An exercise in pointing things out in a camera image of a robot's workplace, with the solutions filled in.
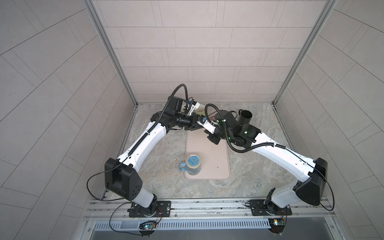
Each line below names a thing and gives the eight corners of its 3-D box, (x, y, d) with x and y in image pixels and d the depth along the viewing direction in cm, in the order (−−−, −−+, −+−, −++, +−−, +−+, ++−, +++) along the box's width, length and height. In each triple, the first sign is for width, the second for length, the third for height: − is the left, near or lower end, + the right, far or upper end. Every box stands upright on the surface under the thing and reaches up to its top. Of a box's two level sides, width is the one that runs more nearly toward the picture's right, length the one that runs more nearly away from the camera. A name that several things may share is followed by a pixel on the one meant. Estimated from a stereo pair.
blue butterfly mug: (180, 175, 83) (178, 168, 75) (181, 162, 88) (179, 154, 79) (200, 175, 83) (200, 168, 75) (200, 162, 88) (200, 154, 79)
